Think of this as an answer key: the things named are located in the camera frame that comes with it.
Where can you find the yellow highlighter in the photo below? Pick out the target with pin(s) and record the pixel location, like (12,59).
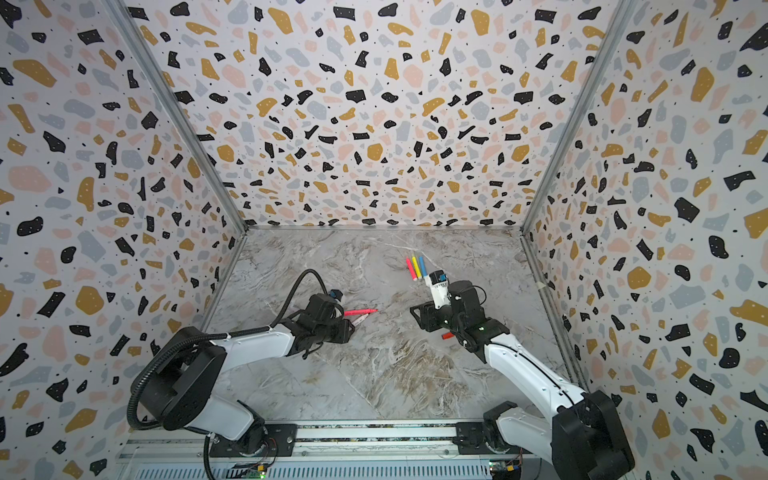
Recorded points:
(416,267)

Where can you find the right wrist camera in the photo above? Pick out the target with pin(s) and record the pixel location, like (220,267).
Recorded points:
(439,288)

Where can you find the blue highlighter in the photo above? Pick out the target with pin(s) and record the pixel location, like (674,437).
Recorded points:
(422,267)

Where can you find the white marker pen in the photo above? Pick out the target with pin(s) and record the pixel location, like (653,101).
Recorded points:
(359,320)

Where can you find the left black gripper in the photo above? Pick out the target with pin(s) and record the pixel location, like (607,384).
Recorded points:
(343,334)

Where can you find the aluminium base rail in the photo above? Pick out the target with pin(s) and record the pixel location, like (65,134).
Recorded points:
(351,449)

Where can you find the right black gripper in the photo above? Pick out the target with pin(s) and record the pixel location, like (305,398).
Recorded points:
(435,315)

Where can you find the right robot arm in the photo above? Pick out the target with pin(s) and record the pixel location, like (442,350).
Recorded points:
(578,432)

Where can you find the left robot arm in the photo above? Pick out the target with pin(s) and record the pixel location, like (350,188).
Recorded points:
(175,390)

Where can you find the pink highlighter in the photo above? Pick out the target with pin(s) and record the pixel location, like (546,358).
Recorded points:
(359,312)
(411,269)

